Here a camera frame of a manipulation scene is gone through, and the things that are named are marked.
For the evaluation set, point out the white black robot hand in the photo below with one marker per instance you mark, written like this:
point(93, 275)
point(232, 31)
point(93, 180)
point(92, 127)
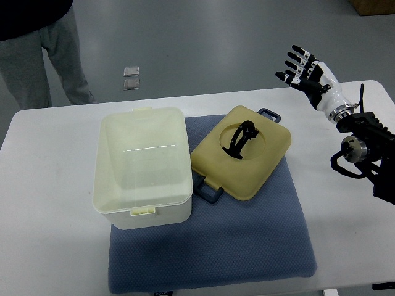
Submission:
point(307, 74)

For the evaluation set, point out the yellow box lid black handle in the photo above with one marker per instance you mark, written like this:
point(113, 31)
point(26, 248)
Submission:
point(239, 154)

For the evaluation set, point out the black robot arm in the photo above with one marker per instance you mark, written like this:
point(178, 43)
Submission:
point(368, 152)

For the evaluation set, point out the brown cardboard box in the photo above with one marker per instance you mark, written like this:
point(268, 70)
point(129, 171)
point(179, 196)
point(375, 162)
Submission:
point(373, 7)

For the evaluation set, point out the white storage box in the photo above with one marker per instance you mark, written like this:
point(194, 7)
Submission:
point(143, 175)

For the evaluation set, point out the blue grey cushion mat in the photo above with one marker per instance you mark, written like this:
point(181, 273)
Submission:
point(227, 242)

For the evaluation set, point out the lower metal floor plate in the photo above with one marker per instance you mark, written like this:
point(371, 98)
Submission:
point(131, 84)

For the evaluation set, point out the metal floor plate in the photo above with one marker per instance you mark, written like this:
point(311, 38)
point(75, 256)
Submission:
point(131, 71)
point(131, 84)

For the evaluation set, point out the upper metal floor plate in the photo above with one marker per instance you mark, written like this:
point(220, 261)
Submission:
point(131, 71)

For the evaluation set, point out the person in grey trousers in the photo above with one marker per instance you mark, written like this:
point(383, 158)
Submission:
point(29, 28)

